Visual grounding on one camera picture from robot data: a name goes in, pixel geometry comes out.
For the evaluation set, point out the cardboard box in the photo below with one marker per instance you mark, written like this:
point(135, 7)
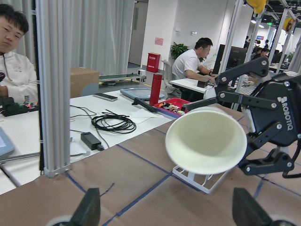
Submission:
point(83, 82)

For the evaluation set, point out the pale green plastic cup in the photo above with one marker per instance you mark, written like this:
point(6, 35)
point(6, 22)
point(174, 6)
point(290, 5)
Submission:
point(207, 141)

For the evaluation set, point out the red parts tray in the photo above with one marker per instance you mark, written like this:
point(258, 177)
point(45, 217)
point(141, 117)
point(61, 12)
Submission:
point(174, 107)

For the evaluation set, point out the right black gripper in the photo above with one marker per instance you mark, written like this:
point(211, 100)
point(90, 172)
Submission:
point(276, 100)

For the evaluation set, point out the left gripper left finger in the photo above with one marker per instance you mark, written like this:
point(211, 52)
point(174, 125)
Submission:
point(89, 210)

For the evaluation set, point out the smartphone on table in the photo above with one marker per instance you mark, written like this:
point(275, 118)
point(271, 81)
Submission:
point(105, 97)

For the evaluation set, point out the aluminium frame post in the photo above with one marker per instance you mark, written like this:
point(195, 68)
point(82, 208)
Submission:
point(54, 52)

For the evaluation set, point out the black power adapter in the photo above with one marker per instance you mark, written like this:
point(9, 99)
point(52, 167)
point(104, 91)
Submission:
point(91, 141)

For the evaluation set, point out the seated man white shirt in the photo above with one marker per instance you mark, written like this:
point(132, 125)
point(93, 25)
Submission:
point(188, 65)

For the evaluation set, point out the person in white hoodie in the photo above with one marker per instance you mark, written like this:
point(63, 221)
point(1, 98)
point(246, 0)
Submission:
point(20, 78)

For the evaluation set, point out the red thermos bottle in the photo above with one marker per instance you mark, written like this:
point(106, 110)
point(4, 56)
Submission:
point(155, 89)

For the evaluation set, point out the white wire cup rack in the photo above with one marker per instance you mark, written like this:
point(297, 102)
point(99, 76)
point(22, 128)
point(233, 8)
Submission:
point(204, 183)

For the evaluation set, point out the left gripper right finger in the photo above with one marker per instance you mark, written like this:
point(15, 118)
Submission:
point(246, 211)

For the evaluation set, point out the black teleoperation controller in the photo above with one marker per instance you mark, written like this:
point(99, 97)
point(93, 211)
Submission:
point(8, 107)

